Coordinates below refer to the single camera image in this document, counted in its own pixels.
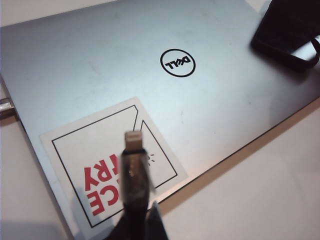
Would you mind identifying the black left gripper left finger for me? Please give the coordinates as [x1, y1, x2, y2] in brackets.
[107, 201, 151, 240]

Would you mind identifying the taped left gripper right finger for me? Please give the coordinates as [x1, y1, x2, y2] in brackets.
[147, 201, 171, 240]

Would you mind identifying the black charging cable silver plug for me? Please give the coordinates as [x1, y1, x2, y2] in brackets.
[0, 98, 157, 204]

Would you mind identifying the black smartphone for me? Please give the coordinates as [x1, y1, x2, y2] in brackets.
[250, 0, 320, 73]

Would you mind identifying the white sticker with red print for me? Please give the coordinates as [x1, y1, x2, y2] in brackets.
[39, 96, 189, 222]

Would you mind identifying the silver Dell laptop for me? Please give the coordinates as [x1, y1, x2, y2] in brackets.
[0, 0, 320, 237]

